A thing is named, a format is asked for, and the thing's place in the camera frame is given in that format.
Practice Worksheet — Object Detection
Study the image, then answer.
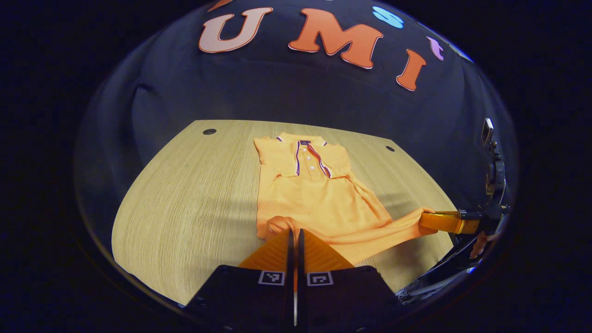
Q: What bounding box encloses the orange T-shirt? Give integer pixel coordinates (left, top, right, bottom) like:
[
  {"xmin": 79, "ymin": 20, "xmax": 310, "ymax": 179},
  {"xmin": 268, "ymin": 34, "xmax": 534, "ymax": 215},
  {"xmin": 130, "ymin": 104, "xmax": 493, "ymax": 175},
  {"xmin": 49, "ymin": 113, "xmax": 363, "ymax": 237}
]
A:
[{"xmin": 253, "ymin": 133, "xmax": 438, "ymax": 292}]

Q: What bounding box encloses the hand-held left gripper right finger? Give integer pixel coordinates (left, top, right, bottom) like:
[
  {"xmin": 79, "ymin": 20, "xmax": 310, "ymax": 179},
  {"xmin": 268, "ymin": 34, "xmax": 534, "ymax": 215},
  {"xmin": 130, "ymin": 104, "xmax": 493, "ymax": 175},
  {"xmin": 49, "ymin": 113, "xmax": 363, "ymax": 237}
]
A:
[{"xmin": 297, "ymin": 229, "xmax": 407, "ymax": 331}]

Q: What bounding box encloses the black cable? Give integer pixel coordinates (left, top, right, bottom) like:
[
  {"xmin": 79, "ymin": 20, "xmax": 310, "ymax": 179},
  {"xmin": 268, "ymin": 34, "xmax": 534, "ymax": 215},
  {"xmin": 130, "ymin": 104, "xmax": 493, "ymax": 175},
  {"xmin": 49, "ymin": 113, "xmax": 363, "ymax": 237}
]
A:
[{"xmin": 398, "ymin": 247, "xmax": 481, "ymax": 301}]

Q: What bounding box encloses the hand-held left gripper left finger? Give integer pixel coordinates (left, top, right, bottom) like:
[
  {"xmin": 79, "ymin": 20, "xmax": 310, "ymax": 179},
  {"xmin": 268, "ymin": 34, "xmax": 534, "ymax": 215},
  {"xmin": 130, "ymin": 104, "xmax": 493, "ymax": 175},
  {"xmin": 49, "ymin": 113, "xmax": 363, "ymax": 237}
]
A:
[{"xmin": 187, "ymin": 229, "xmax": 296, "ymax": 331}]

